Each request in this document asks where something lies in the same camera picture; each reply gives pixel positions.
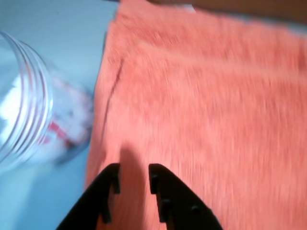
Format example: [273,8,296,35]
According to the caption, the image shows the orange terry towel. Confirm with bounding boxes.
[85,0,307,230]

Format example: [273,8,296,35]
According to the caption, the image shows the grey table mat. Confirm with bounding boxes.
[0,0,120,230]

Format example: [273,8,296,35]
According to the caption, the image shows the red white paper label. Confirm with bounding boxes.
[47,122,72,144]

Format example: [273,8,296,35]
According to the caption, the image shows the clear plastic jar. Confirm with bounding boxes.
[0,31,95,168]

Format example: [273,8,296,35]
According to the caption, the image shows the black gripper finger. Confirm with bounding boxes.
[148,163,225,230]
[56,163,120,230]

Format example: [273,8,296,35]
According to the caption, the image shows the brown cardboard monitor box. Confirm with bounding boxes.
[146,0,307,24]

